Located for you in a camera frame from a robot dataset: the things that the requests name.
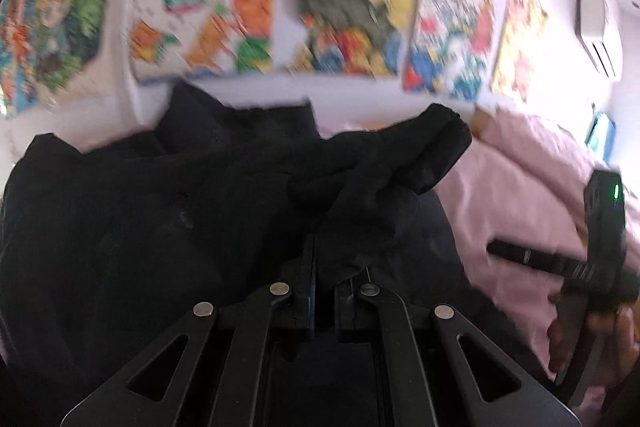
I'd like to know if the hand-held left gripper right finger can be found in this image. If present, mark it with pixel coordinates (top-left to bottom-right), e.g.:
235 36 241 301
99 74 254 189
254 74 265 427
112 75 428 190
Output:
334 267 582 427

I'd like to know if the cartoon character wall poster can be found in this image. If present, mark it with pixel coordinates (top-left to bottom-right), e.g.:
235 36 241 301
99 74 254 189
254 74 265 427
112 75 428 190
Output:
0 0 118 118

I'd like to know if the black garment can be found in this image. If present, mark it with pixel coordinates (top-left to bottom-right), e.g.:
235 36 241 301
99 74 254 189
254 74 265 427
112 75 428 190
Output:
0 82 556 427

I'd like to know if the person's right hand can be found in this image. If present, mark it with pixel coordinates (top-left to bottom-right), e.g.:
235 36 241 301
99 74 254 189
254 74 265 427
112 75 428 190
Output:
546 304 640 388

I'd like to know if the yellow and pink wall poster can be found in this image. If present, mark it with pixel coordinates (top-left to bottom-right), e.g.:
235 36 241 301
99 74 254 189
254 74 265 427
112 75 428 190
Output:
490 0 549 104

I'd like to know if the wooden bed frame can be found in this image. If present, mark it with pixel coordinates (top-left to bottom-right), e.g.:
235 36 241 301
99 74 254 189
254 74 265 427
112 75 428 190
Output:
472 104 501 138

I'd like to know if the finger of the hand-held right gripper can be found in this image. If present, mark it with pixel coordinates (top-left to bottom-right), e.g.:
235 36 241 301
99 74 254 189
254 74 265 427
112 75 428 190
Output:
487 240 577 279

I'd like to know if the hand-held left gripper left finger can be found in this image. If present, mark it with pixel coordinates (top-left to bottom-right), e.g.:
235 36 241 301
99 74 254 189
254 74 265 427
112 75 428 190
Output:
60 234 317 427

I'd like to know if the white air conditioner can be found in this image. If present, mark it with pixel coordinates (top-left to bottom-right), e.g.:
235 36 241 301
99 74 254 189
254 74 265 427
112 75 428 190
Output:
575 0 624 80

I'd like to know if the red and blue wall poster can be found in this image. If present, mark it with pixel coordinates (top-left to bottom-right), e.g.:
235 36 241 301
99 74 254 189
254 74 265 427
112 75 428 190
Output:
402 0 501 100

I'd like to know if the pink bed sheet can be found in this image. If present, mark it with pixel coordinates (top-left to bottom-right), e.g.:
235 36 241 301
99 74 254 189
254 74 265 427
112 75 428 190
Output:
320 107 640 427

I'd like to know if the blue box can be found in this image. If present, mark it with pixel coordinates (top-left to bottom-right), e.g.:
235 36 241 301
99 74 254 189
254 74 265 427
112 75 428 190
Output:
585 110 617 163

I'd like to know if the fruit drawing wall poster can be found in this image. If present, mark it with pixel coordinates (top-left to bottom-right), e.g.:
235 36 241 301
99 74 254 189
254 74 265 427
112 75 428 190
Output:
125 0 281 84

